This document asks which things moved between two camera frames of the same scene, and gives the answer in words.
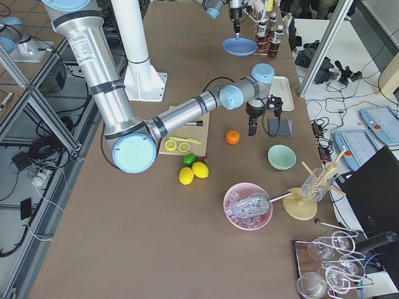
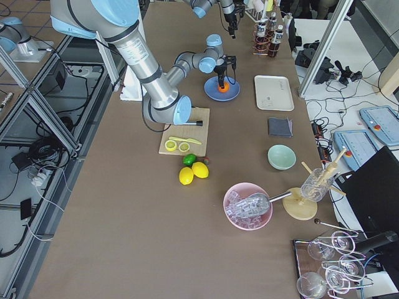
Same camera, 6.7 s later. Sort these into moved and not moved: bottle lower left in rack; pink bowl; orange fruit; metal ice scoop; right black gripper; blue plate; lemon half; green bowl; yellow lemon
Moved: orange fruit; blue plate; right black gripper
Not moved: metal ice scoop; pink bowl; green bowl; bottle lower left in rack; yellow lemon; lemon half
